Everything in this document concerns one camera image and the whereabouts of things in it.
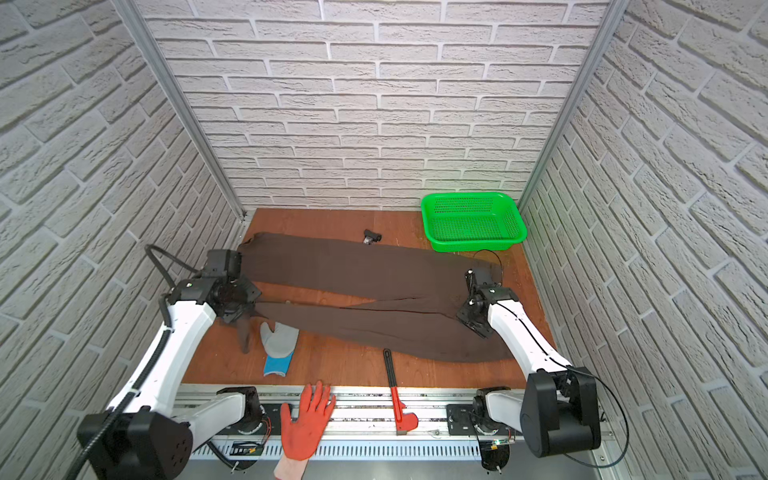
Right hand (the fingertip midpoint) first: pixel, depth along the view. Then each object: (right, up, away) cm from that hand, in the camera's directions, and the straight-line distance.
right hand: (475, 321), depth 85 cm
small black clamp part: (-32, +25, +25) cm, 48 cm away
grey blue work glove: (-58, -7, 0) cm, 58 cm away
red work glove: (-46, -25, -14) cm, 54 cm away
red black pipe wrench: (-21, -22, -13) cm, 33 cm away
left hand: (-61, +10, -6) cm, 62 cm away
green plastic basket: (+8, +32, +33) cm, 46 cm away
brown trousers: (-33, +5, +12) cm, 36 cm away
